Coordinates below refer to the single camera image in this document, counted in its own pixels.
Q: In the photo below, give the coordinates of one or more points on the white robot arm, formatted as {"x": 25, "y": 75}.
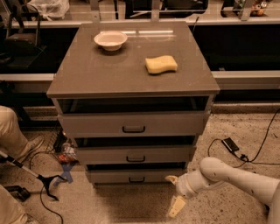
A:
{"x": 214, "y": 173}

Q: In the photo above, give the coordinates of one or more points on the person leg beige trousers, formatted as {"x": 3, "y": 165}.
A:
{"x": 12, "y": 139}

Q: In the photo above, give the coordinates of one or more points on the wire basket with items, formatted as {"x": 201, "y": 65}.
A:
{"x": 60, "y": 147}

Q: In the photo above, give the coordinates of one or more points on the white plastic bag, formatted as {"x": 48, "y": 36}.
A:
{"x": 51, "y": 9}

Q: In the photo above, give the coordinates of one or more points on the black pedal device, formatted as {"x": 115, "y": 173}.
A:
{"x": 22, "y": 193}

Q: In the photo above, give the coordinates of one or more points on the grey top drawer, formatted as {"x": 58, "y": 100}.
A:
{"x": 153, "y": 124}

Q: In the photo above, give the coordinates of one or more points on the grey drawer cabinet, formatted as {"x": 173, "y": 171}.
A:
{"x": 91, "y": 80}

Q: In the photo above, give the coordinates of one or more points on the yellow sponge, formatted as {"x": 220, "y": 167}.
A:
{"x": 161, "y": 64}

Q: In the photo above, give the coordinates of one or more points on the white bowl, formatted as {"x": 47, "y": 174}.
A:
{"x": 110, "y": 40}

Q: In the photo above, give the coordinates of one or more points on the grey drawer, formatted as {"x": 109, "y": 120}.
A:
{"x": 137, "y": 154}
{"x": 131, "y": 176}
{"x": 153, "y": 124}

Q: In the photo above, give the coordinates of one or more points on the blue tape cross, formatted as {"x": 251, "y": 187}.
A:
{"x": 66, "y": 174}

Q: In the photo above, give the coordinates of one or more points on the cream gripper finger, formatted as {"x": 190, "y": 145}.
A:
{"x": 173, "y": 179}
{"x": 177, "y": 203}

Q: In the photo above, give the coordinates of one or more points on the black power adapter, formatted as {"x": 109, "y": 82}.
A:
{"x": 230, "y": 144}

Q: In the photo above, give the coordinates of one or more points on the black reacher grabber tool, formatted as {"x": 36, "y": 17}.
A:
{"x": 45, "y": 180}

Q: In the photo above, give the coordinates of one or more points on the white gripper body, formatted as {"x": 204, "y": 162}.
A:
{"x": 183, "y": 185}

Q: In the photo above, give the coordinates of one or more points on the grey shoe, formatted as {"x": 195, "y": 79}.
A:
{"x": 34, "y": 144}

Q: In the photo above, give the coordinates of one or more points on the person knee beige trousers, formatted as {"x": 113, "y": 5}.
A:
{"x": 11, "y": 211}

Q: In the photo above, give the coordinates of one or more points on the grey middle drawer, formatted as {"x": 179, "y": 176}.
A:
{"x": 137, "y": 154}

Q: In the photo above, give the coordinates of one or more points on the black chair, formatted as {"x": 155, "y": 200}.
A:
{"x": 20, "y": 47}

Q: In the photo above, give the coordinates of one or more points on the grey bottom drawer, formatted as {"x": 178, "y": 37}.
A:
{"x": 131, "y": 176}

